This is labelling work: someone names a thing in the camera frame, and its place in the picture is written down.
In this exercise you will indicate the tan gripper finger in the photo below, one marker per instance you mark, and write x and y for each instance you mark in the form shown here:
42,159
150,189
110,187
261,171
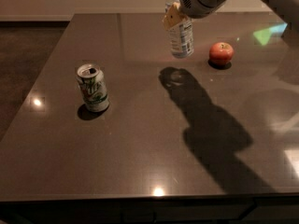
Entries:
173,16

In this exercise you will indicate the blue plastic water bottle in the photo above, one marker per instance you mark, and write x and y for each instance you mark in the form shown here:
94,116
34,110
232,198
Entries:
180,36

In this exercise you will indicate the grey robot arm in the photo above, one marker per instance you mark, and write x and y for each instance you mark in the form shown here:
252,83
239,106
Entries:
287,10

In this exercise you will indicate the red apple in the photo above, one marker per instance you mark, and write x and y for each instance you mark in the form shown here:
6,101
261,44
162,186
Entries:
221,53

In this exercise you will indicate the green white soda can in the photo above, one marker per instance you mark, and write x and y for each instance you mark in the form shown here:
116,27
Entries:
91,82

